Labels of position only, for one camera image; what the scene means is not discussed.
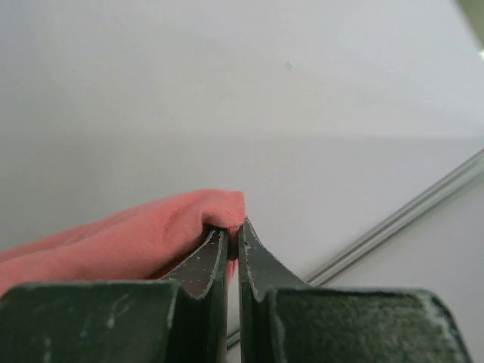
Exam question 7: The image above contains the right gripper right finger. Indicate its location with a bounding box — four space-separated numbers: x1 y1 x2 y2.
238 222 471 362

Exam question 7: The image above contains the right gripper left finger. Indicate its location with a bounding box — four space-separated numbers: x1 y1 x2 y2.
1 229 229 362

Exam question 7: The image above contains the pink t shirt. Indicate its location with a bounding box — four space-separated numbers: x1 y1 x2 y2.
1 189 247 293

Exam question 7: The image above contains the aluminium frame rail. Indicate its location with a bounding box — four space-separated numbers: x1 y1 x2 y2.
226 149 484 349

